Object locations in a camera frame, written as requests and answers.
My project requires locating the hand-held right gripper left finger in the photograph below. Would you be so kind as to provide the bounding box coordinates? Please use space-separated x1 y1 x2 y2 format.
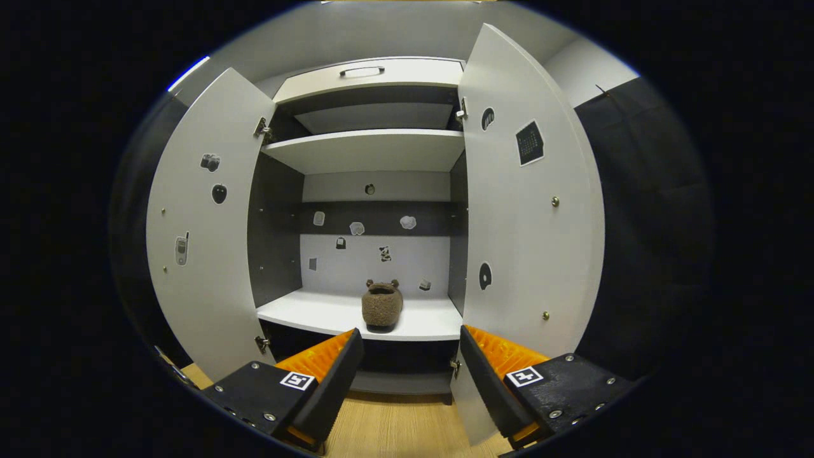
200 328 366 454

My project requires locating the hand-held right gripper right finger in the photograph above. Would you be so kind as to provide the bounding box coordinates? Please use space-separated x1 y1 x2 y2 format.
459 324 637 450

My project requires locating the white shoe cabinet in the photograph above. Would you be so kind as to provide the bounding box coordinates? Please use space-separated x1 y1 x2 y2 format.
248 56 468 405

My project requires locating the brown fuzzy shoe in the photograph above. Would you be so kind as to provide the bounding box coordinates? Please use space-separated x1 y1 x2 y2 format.
361 279 404 333

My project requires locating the white cabinet door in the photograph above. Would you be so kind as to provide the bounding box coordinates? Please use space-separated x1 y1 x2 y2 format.
146 67 277 382
448 24 605 446

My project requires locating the white cabinet drawer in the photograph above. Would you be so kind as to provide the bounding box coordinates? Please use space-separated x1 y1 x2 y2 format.
273 56 465 106

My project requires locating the black backdrop cloth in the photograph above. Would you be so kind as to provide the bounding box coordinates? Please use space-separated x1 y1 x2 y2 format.
108 76 713 382

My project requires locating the ceiling light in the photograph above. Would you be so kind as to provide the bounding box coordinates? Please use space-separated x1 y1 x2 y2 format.
167 55 211 93

